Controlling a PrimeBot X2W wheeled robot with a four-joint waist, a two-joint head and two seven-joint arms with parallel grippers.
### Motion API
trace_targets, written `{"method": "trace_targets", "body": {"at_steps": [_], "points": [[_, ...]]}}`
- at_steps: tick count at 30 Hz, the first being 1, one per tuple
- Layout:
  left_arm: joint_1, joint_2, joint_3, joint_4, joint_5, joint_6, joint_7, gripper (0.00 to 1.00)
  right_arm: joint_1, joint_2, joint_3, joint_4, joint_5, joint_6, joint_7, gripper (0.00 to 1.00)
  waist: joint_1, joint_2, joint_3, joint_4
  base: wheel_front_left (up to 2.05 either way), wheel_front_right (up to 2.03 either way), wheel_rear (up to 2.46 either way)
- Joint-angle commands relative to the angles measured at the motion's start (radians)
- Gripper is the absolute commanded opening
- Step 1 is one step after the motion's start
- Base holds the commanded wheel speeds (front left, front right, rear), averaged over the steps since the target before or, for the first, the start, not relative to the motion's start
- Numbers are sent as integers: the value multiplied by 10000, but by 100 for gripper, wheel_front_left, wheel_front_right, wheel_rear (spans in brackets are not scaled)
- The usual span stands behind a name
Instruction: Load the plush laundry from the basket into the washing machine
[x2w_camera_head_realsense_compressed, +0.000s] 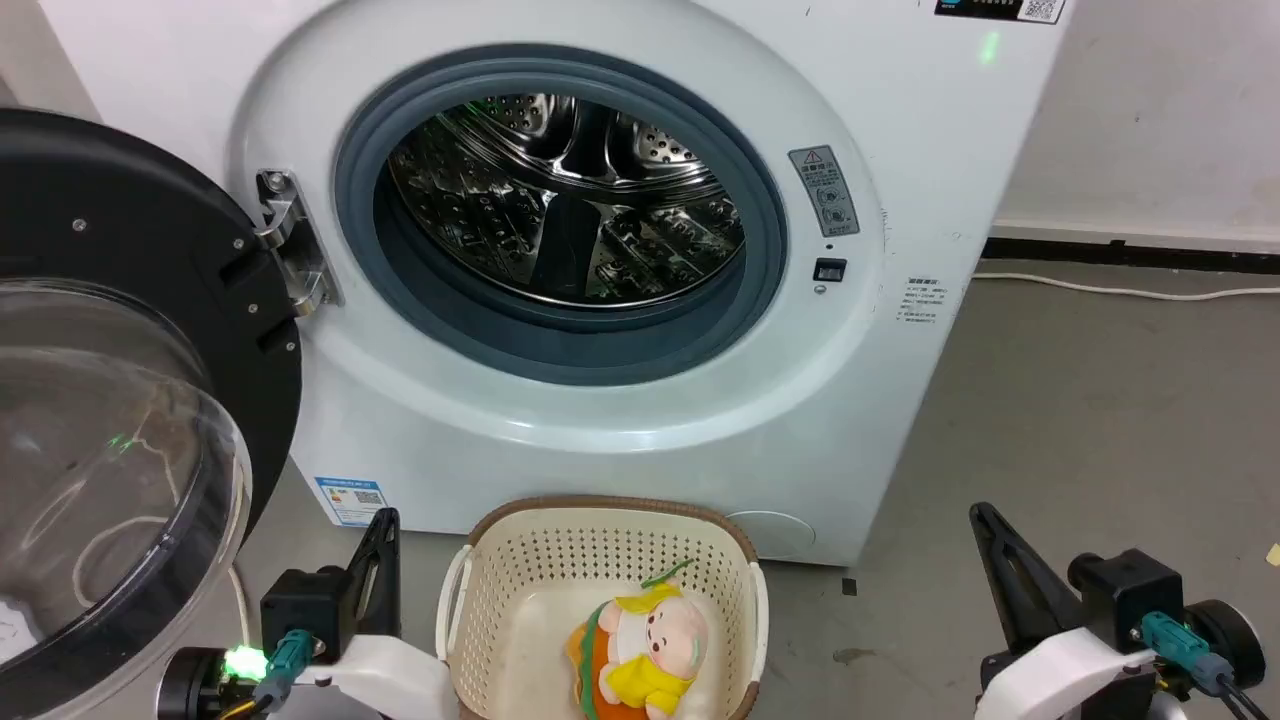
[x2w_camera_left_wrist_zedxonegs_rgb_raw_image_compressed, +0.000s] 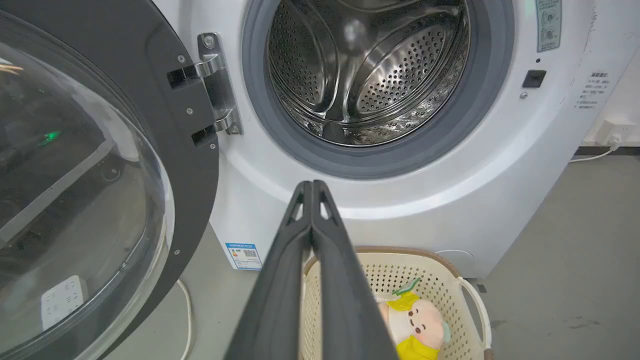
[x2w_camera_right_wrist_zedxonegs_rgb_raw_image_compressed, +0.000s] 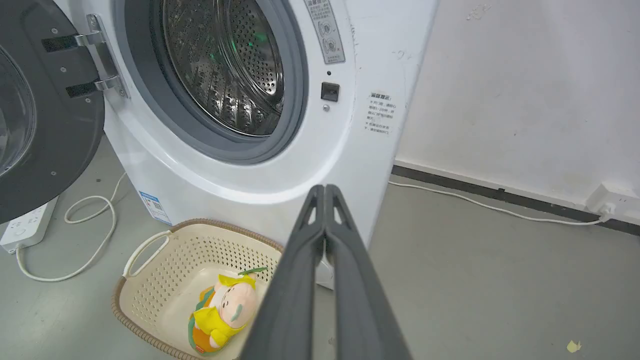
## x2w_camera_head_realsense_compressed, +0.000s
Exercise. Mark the black QR code sticker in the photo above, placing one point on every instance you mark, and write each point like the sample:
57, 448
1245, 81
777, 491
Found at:
998, 8

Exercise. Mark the round white filter cover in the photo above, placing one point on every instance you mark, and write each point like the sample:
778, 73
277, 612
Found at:
775, 530

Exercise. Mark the black baseboard strip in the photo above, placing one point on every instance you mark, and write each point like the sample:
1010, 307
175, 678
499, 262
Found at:
1130, 253

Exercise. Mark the grey rubber door gasket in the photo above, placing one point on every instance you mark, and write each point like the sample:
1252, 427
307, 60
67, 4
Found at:
560, 350

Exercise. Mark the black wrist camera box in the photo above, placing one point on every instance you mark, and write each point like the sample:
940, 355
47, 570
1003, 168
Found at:
300, 600
1125, 595

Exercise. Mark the stainless steel washer drum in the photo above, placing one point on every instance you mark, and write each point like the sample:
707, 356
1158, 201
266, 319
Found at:
560, 200

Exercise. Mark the black door latch socket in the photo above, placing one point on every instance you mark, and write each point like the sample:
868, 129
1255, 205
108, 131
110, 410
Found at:
829, 269

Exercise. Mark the blue energy label sticker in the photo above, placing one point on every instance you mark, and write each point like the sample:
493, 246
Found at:
351, 499

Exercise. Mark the grey warning sticker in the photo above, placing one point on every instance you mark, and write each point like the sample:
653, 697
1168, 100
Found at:
824, 190

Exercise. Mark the black round washer door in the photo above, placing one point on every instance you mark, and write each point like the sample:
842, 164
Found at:
120, 330

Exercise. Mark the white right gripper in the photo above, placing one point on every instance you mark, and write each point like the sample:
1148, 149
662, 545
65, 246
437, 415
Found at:
1070, 675

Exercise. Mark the left robot arm green light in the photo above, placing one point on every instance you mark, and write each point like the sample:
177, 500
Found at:
200, 685

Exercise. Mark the small printed text sticker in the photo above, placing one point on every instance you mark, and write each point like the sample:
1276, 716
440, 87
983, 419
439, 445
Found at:
920, 300

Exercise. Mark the chrome door hinge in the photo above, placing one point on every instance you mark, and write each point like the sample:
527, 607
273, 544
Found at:
292, 235

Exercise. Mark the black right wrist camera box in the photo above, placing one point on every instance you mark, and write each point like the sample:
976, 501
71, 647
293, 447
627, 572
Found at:
1125, 595

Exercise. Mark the white front-loading washing machine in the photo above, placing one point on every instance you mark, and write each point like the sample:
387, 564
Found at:
900, 150

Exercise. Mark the cream perforated laundry basket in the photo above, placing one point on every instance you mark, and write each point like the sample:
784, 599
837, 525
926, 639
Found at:
520, 590

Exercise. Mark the yellow orange plush doll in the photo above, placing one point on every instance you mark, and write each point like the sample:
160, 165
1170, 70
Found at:
640, 650

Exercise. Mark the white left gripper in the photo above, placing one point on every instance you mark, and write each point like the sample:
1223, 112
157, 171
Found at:
390, 675

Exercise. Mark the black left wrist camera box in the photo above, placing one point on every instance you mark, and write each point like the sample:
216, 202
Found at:
300, 600

